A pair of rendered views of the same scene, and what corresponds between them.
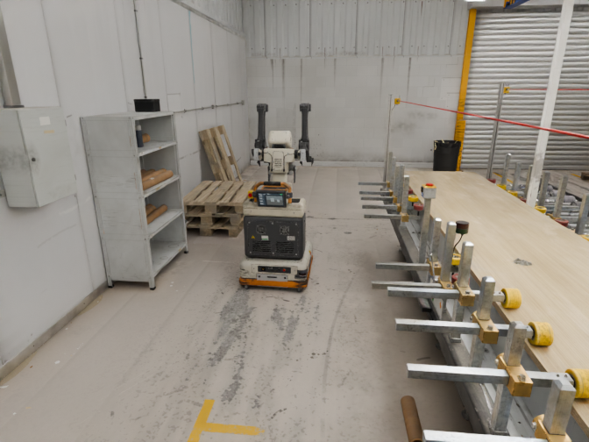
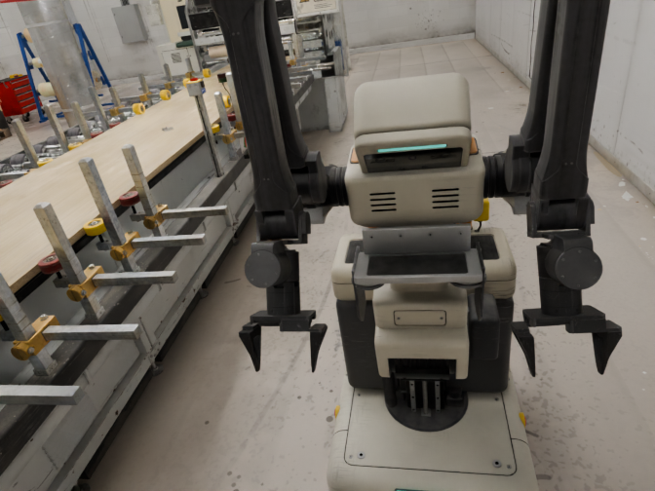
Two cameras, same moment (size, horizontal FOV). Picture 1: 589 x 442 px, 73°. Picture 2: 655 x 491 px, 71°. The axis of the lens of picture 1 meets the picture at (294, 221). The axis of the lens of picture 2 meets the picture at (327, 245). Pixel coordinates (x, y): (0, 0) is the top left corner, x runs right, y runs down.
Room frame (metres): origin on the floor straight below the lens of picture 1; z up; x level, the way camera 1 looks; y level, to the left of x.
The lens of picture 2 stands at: (4.68, 0.04, 1.56)
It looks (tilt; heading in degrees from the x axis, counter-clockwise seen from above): 30 degrees down; 187
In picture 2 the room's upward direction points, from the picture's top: 9 degrees counter-clockwise
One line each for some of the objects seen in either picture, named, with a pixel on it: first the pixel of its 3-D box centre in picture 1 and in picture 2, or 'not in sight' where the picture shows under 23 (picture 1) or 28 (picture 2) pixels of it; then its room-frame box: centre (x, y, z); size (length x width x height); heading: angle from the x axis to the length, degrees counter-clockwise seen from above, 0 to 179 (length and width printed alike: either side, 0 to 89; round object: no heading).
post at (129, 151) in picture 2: (404, 205); (147, 201); (3.00, -0.86, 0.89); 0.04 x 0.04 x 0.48; 84
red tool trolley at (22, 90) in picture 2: not in sight; (17, 98); (-4.48, -6.73, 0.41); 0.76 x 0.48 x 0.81; 1
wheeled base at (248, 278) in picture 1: (278, 261); (426, 420); (3.57, 0.16, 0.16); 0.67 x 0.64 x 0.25; 173
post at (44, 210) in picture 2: (395, 190); (74, 271); (3.49, -0.92, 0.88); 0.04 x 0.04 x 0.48; 84
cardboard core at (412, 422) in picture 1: (412, 421); not in sight; (1.71, -0.64, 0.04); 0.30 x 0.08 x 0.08; 174
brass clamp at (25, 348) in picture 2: not in sight; (35, 337); (3.72, -0.94, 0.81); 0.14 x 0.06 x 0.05; 174
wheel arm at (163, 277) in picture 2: (385, 198); (115, 280); (3.46, -0.82, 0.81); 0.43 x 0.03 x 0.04; 84
